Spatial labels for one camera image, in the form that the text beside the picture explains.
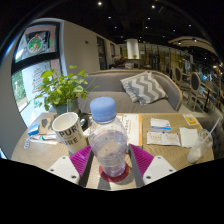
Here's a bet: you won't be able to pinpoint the clear blue-capped water bottle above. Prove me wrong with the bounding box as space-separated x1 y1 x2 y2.
87 96 129 178

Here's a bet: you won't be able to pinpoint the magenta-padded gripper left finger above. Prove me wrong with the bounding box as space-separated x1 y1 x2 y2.
47 144 95 188

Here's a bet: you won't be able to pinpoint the white printed mug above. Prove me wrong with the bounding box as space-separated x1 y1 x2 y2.
51 111 91 155

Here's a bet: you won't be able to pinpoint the white orange carton box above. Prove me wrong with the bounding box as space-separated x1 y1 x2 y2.
116 113 144 148

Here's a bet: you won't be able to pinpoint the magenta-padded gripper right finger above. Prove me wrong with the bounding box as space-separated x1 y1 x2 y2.
128 143 177 188

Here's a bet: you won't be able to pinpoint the green potted plant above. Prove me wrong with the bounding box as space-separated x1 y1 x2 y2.
34 64 99 116

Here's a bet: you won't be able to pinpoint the group of dining chairs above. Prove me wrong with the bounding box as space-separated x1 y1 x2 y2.
173 64 224 114

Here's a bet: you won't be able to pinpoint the small white blue box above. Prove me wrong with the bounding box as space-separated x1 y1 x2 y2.
149 117 173 134

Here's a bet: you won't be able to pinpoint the brown card with leaf shapes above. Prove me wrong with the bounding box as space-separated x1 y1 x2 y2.
38 114 58 135

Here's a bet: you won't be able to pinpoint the dark tufted armchair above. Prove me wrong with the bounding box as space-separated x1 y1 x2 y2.
196 114 224 161

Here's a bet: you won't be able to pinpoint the silver blister pack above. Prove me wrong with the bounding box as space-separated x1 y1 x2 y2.
23 137 32 150

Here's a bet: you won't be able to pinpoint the yellow table sticker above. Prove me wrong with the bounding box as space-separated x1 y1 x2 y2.
182 113 200 127

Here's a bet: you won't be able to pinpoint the white paper napkin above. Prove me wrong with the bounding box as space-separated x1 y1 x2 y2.
179 126 200 149

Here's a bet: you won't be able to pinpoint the grey curved sofa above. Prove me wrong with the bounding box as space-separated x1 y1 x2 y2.
78 68 184 114

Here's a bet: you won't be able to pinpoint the white printed paper slips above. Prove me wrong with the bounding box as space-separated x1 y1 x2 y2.
146 130 182 147

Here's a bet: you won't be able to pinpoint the grey zigzag cushion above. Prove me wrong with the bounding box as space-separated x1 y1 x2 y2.
119 70 169 106

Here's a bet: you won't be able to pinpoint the flat round red coaster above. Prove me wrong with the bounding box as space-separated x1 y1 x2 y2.
98 163 130 183

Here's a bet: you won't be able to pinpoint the group of ceiling lights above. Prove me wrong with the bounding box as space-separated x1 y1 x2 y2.
96 1 223 69

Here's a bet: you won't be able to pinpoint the person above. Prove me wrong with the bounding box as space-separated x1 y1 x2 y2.
111 54 128 69

